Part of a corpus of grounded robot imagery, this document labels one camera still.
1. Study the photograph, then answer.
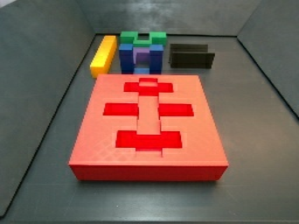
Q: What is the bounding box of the red board with cutouts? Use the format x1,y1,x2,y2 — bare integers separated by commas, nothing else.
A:
70,74,230,181

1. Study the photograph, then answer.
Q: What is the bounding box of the yellow long block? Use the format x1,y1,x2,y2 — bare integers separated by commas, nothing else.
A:
90,35,118,78

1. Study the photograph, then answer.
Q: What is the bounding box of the blue U-shaped block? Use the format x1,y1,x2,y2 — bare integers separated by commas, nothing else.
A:
119,50,165,74

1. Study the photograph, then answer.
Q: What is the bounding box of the green stepped block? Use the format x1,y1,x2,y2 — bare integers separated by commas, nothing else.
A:
119,31,167,54

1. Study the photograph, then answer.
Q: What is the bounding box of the black fixture bracket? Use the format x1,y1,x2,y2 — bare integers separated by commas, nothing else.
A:
170,44,215,69

